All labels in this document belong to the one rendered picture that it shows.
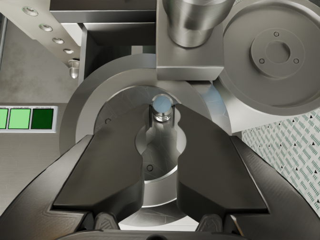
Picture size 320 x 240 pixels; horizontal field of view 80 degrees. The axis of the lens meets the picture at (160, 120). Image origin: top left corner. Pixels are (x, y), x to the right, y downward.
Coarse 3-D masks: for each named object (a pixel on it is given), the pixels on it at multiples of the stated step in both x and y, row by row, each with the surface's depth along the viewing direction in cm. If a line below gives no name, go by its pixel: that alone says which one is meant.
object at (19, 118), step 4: (12, 112) 50; (16, 112) 50; (20, 112) 50; (24, 112) 50; (28, 112) 50; (12, 116) 50; (16, 116) 50; (20, 116) 50; (24, 116) 50; (28, 116) 50; (12, 120) 50; (16, 120) 50; (20, 120) 50; (24, 120) 50; (28, 120) 50; (12, 124) 50; (16, 124) 50; (20, 124) 50; (24, 124) 50; (28, 124) 50; (24, 128) 50
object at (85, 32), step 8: (88, 32) 19; (88, 40) 19; (80, 48) 18; (88, 48) 19; (96, 48) 21; (104, 48) 24; (112, 48) 28; (120, 48) 33; (128, 48) 40; (80, 56) 18; (88, 56) 19; (96, 56) 21; (104, 56) 24; (112, 56) 28; (120, 56) 33; (80, 64) 18; (88, 64) 19; (96, 64) 21; (80, 72) 18; (88, 72) 19; (80, 80) 18
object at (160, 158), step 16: (112, 96) 15; (128, 96) 15; (144, 96) 15; (112, 112) 15; (96, 128) 14; (160, 128) 15; (160, 144) 14; (176, 144) 14; (144, 160) 14; (160, 160) 14; (176, 160) 14; (144, 176) 14; (160, 176) 14
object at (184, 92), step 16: (112, 80) 17; (128, 80) 17; (144, 80) 17; (160, 80) 16; (176, 80) 16; (96, 96) 16; (176, 96) 16; (192, 96) 16; (80, 112) 16; (96, 112) 16; (208, 112) 16; (80, 128) 16; (176, 176) 15; (144, 192) 15; (160, 192) 15
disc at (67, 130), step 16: (112, 64) 17; (128, 64) 17; (144, 64) 17; (96, 80) 17; (192, 80) 17; (208, 80) 17; (80, 96) 17; (208, 96) 17; (64, 112) 17; (224, 112) 16; (64, 128) 17; (224, 128) 16; (64, 144) 16; (144, 208) 15; (160, 208) 15; (176, 208) 15; (128, 224) 15; (144, 224) 15; (160, 224) 15
